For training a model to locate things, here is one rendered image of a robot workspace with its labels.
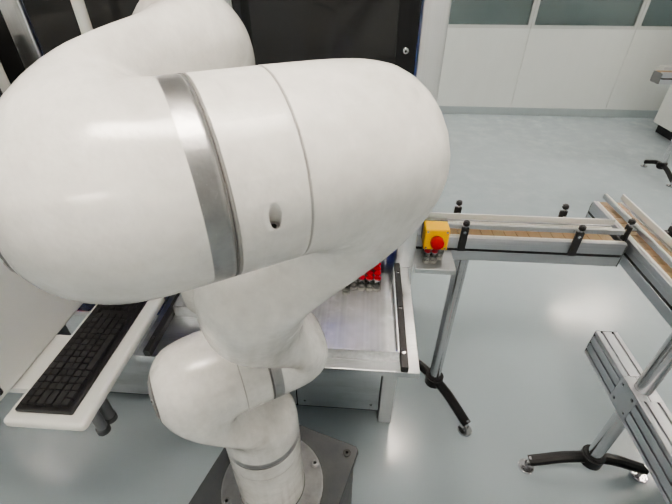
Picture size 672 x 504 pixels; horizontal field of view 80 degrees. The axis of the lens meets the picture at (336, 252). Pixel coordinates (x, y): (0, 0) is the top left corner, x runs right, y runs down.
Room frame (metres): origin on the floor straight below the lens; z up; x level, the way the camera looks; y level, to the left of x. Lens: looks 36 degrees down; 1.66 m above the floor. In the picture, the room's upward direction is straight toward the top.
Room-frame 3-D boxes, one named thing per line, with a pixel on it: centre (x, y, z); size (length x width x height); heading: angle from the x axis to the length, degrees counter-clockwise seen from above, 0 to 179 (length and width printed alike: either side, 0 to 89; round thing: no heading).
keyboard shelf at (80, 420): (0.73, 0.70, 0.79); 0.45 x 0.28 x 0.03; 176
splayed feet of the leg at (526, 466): (0.78, -0.99, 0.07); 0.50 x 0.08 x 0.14; 86
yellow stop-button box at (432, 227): (1.01, -0.30, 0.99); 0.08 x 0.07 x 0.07; 176
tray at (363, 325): (0.80, -0.03, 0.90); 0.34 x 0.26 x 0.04; 176
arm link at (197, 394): (0.34, 0.15, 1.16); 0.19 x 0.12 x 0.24; 118
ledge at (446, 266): (1.05, -0.32, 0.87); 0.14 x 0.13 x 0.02; 176
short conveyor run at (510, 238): (1.13, -0.60, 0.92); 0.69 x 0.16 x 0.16; 86
